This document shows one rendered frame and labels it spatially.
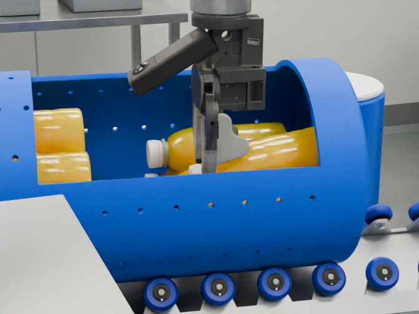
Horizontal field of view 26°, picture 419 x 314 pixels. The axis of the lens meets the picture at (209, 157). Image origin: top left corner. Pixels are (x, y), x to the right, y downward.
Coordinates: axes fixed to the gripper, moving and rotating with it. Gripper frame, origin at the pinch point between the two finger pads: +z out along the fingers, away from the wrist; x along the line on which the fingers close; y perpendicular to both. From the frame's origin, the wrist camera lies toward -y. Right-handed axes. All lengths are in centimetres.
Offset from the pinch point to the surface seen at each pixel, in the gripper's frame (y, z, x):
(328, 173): 14.1, -1.6, -8.5
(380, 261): 23.4, 12.8, -4.7
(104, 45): 18, 53, 351
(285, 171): 8.7, -2.2, -8.4
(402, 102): 195, 97, 376
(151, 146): -5.2, -0.5, 9.4
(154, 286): -7.0, 13.5, -5.1
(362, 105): 45, 9, 60
